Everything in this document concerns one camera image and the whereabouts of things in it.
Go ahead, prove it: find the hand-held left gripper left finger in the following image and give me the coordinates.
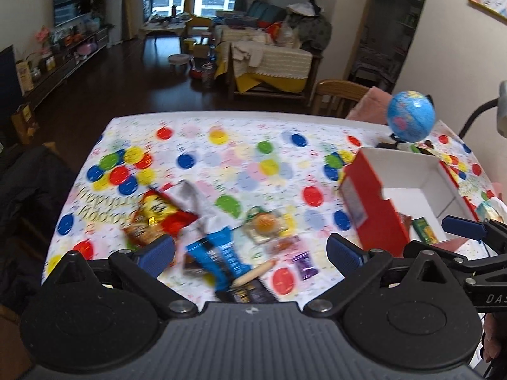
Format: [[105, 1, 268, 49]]
[[42, 234, 199, 319]]

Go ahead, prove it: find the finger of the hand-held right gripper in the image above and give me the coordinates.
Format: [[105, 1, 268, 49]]
[[404, 239, 507, 283], [442, 216, 507, 242]]

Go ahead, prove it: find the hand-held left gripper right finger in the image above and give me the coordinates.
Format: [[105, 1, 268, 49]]
[[302, 233, 462, 319]]

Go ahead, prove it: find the red yellow snack packet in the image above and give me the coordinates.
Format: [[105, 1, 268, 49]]
[[123, 184, 199, 250]]

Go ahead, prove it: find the purple candy packet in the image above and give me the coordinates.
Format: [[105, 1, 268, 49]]
[[291, 250, 319, 282]]

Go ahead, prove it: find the clear packet with brown cake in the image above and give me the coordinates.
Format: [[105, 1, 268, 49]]
[[269, 235, 302, 258]]

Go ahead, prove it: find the blue snack packet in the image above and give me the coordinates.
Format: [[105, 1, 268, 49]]
[[184, 225, 252, 289]]

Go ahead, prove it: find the red cardboard box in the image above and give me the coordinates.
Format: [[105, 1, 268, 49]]
[[338, 146, 482, 260]]

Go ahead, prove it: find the beige sausage stick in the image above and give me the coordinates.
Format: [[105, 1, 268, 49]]
[[232, 257, 280, 286]]

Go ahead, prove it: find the black snack packet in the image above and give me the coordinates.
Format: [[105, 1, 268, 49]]
[[216, 279, 280, 305]]

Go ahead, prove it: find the person's right hand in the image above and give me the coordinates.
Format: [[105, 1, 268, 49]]
[[481, 313, 507, 367]]

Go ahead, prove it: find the white green snack packet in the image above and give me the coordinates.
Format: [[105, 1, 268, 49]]
[[475, 196, 507, 222]]

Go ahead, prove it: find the silver snack packet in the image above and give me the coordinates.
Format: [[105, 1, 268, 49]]
[[174, 180, 216, 238]]

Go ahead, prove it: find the clear packet with orange pastry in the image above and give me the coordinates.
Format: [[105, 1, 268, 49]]
[[242, 210, 292, 244]]

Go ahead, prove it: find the yellow green snack packet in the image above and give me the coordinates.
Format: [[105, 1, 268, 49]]
[[410, 139, 436, 155]]

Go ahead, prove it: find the grey desk lamp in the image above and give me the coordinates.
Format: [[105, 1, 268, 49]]
[[459, 81, 507, 139]]

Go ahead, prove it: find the blue globe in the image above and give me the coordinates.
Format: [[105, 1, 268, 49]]
[[374, 90, 436, 149]]

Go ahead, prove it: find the polka dot tablecloth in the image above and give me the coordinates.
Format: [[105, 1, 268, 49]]
[[42, 115, 507, 313]]

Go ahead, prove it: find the dark jacket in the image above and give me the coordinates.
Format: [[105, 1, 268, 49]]
[[0, 144, 78, 313]]

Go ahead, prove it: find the pink cloth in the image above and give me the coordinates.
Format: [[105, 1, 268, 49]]
[[344, 86, 395, 125]]

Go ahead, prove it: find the wooden chair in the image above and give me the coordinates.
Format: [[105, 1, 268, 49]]
[[311, 80, 371, 119]]

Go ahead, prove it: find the brown cardboard box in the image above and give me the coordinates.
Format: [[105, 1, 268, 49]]
[[11, 103, 40, 143]]

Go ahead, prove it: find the round stool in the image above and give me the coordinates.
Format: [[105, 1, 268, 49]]
[[167, 53, 193, 73]]

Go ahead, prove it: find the sofa with cream cover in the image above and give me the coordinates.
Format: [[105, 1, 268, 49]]
[[216, 24, 323, 101]]

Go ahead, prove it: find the dark tv cabinet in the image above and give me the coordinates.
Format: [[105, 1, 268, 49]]
[[24, 28, 109, 107]]

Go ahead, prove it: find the coffee table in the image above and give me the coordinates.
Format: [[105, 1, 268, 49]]
[[140, 16, 191, 50]]

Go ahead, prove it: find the black cabinet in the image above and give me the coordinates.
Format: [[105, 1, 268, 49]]
[[0, 45, 24, 127]]

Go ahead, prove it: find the pile of clothes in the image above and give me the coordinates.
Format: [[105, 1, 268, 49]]
[[273, 2, 333, 52]]

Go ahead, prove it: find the yellow chair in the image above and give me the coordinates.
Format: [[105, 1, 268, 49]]
[[186, 14, 215, 40]]

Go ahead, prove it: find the television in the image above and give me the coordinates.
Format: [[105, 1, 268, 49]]
[[53, 0, 92, 28]]

